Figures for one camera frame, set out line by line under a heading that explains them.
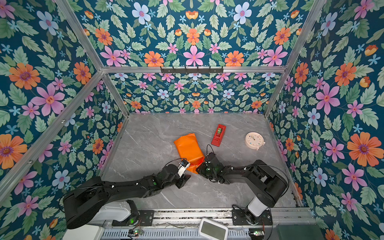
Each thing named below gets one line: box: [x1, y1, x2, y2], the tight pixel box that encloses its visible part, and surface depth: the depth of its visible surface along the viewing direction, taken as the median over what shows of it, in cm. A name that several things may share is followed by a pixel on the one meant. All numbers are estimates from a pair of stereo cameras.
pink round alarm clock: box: [245, 131, 266, 151], surface depth 103 cm
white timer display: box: [198, 217, 229, 240], surface depth 68 cm
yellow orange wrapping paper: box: [173, 133, 206, 174], surface depth 95 cm
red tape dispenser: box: [211, 124, 227, 147], surface depth 103 cm
